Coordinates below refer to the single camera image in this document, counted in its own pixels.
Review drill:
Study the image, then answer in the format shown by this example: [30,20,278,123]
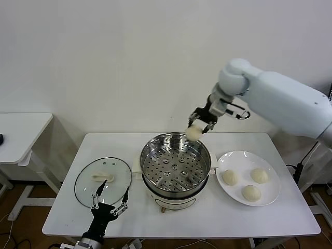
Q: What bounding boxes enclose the black power adapter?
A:
[286,162,304,185]

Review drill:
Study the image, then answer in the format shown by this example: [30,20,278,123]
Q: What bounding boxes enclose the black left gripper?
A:
[82,179,130,238]

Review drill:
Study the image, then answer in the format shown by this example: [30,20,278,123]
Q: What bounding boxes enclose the stainless steel steamer basket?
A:
[139,132,211,194]

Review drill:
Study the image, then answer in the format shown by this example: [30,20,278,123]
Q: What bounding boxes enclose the white side table with laptop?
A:
[295,134,332,216]

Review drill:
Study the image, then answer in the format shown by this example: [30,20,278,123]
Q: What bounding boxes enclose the white steamed baozi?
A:
[241,185,261,203]
[250,168,271,184]
[186,125,203,142]
[222,170,240,186]

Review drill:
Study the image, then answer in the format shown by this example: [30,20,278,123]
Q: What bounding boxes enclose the white oval plate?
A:
[215,150,281,208]

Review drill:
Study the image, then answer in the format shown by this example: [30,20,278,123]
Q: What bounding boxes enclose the white floor cable with plug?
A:
[0,213,16,249]

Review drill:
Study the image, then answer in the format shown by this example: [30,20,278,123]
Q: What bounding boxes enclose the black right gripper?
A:
[187,95,218,134]

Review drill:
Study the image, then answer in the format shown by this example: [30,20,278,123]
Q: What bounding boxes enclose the round glass pot lid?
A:
[74,157,133,208]

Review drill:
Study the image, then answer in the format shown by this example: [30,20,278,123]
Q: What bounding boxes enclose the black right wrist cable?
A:
[225,102,251,120]

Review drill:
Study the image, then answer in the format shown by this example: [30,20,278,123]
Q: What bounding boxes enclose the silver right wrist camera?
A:
[209,97,234,118]

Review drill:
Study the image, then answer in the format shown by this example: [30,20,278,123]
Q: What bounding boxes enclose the white floor power strip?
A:
[121,238,142,249]

